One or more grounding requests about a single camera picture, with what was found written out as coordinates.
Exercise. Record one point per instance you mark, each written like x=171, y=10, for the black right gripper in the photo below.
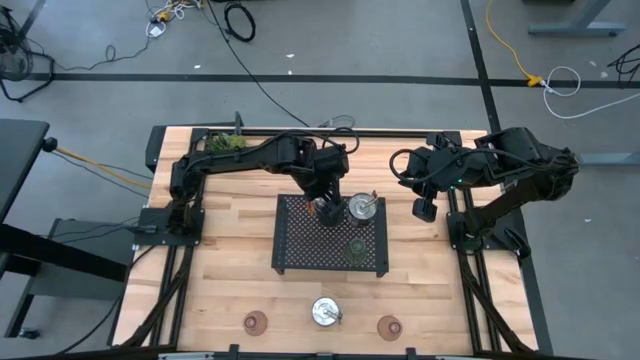
x=430, y=172

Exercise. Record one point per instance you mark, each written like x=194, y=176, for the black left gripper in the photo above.
x=325, y=185

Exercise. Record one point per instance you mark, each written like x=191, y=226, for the green ribbed glass candle holder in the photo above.
x=356, y=248

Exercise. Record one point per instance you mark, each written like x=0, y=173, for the pink ribbed glass candle holder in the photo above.
x=385, y=330
x=255, y=325

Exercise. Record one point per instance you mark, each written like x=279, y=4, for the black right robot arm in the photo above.
x=520, y=192

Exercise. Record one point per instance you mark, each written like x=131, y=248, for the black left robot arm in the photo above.
x=240, y=157

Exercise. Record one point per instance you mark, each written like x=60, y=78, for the black perforated metal riser shelf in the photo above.
x=310, y=250

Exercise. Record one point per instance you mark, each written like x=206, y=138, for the green plant in dark pot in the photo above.
x=225, y=143

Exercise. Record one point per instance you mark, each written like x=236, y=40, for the black floor tape strip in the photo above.
x=350, y=79
x=480, y=65

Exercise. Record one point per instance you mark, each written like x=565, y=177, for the grey desk foot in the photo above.
x=575, y=28
x=610, y=159

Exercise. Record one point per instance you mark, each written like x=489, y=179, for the dark grey floor box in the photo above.
x=75, y=287

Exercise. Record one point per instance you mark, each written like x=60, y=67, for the black side desk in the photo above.
x=20, y=160

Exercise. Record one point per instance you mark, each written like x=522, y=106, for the black floor fan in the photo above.
x=15, y=60

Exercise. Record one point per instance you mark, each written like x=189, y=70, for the black aluminium table frame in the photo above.
x=350, y=133

